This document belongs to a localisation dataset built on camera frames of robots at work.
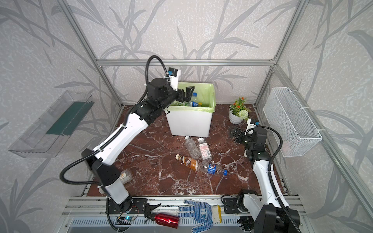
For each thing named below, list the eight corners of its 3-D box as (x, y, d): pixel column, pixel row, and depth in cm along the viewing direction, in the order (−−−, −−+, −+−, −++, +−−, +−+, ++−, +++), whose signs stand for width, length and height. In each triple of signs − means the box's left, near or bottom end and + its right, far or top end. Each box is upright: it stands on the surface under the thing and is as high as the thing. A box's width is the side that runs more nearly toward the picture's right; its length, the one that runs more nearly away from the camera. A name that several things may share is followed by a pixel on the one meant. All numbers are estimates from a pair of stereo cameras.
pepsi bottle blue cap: (199, 175, 86) (199, 172, 81) (199, 165, 90) (199, 161, 85) (226, 175, 86) (227, 172, 81) (224, 165, 90) (226, 161, 85)
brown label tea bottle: (174, 162, 91) (173, 158, 86) (177, 156, 94) (177, 152, 89) (196, 172, 87) (196, 168, 82) (198, 165, 90) (199, 161, 85)
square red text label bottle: (202, 161, 90) (202, 159, 87) (197, 141, 100) (197, 138, 97) (211, 159, 91) (211, 157, 88) (205, 139, 101) (205, 136, 98)
